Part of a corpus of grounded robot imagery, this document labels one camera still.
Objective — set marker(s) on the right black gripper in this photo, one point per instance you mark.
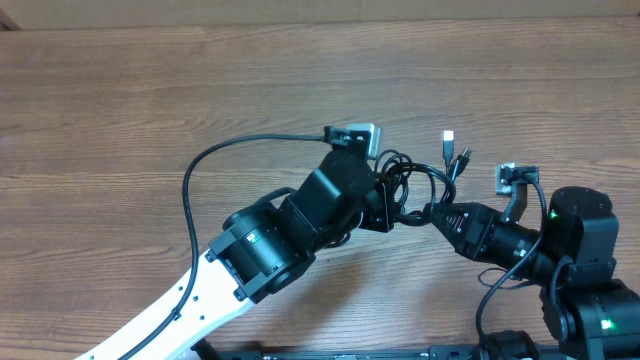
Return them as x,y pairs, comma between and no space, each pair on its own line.
478,228

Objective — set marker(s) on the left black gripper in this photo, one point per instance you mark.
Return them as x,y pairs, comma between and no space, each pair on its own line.
378,198

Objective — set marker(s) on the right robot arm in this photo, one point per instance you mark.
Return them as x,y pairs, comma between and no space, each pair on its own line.
591,314

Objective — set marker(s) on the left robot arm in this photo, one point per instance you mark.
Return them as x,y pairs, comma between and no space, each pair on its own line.
262,249

